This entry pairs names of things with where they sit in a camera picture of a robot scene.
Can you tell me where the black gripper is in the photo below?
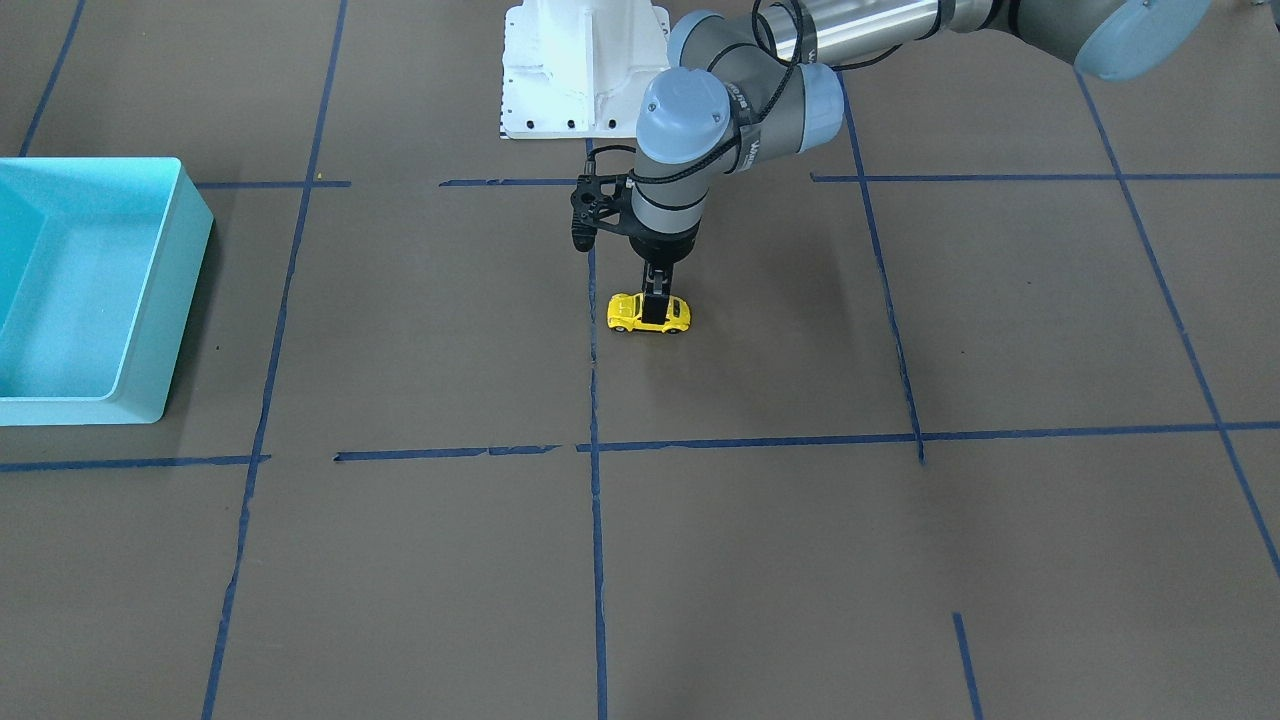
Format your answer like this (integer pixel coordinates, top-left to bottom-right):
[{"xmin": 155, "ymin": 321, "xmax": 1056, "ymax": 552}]
[{"xmin": 634, "ymin": 228, "xmax": 698, "ymax": 325}]

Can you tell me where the yellow beetle toy car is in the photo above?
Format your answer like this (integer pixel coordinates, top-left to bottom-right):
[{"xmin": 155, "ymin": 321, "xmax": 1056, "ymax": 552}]
[{"xmin": 605, "ymin": 293, "xmax": 692, "ymax": 334}]

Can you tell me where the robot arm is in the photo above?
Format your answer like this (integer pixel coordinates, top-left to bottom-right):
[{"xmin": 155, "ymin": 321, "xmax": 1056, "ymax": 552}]
[{"xmin": 622, "ymin": 1, "xmax": 1208, "ymax": 333}]

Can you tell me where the turquoise plastic storage bin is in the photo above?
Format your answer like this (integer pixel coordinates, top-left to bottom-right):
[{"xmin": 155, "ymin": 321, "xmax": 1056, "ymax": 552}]
[{"xmin": 1, "ymin": 158, "xmax": 212, "ymax": 427}]

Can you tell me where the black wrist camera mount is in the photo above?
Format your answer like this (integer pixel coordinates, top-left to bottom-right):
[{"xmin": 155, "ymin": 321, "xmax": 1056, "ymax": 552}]
[{"xmin": 570, "ymin": 170, "xmax": 634, "ymax": 252}]

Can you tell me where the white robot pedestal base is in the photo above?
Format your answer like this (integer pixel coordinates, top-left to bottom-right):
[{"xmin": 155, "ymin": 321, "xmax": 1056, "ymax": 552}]
[{"xmin": 499, "ymin": 1, "xmax": 672, "ymax": 140}]

